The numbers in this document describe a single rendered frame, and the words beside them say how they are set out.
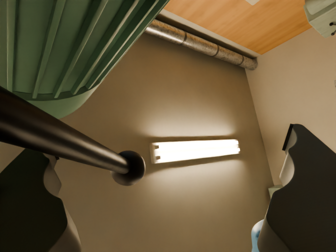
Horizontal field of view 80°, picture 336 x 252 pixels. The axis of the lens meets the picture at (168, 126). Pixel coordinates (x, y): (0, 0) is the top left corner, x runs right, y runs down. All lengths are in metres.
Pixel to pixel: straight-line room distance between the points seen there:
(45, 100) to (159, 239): 1.69
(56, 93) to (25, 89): 0.02
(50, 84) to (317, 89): 3.04
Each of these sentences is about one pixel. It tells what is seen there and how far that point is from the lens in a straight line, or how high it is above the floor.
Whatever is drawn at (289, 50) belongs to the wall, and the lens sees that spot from 3.35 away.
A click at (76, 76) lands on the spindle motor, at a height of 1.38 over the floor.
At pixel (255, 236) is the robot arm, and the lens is 0.42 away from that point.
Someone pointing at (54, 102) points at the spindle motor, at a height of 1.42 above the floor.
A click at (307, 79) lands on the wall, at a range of 3.17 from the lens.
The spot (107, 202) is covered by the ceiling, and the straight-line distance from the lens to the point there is 1.59.
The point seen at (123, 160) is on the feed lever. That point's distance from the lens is 0.17.
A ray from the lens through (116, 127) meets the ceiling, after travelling 1.67.
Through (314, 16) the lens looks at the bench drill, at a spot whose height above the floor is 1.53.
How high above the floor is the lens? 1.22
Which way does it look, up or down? 49 degrees up
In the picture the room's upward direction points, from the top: 113 degrees counter-clockwise
